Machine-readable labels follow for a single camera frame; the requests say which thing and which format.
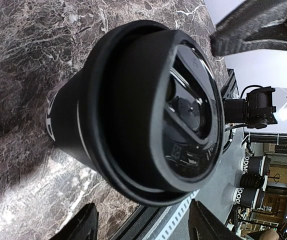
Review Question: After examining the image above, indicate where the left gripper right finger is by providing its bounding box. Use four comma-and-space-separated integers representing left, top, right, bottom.
210, 0, 287, 57

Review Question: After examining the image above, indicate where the black front table rail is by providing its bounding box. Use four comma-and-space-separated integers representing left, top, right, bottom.
110, 205, 166, 240

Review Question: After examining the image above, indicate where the black cup lid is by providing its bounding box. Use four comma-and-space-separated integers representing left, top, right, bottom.
78, 20, 224, 207

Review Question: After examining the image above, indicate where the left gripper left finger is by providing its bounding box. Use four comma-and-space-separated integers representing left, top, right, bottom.
188, 199, 241, 240

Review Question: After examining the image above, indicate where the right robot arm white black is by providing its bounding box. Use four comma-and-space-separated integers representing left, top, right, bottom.
223, 86, 287, 131

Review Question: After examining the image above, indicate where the single black paper cup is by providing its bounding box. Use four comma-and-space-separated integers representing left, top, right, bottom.
45, 71, 99, 172

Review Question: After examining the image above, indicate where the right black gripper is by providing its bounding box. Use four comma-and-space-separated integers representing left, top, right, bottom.
223, 86, 278, 129

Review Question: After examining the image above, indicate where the white slotted cable duct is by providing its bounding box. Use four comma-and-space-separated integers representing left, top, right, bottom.
153, 189, 200, 240

